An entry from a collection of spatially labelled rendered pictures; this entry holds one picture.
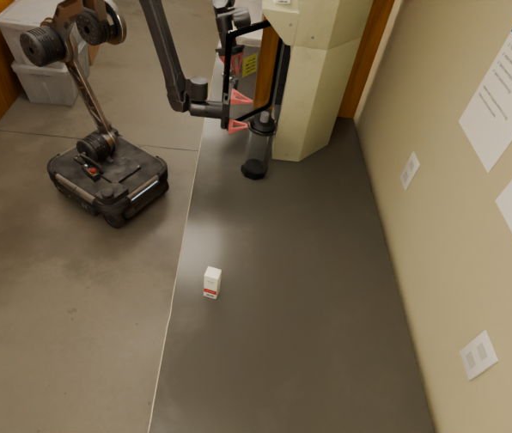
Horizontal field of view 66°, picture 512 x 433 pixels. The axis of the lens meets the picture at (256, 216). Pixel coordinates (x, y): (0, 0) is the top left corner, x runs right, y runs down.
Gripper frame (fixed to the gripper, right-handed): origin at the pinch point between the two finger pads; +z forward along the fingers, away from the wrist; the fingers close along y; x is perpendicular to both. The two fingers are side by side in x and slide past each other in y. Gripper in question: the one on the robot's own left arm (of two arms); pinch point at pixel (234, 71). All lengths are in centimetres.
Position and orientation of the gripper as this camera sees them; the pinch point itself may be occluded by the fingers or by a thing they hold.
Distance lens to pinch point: 164.9
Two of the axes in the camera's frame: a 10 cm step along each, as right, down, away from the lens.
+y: -7.0, -2.4, 6.7
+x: -6.9, 4.8, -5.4
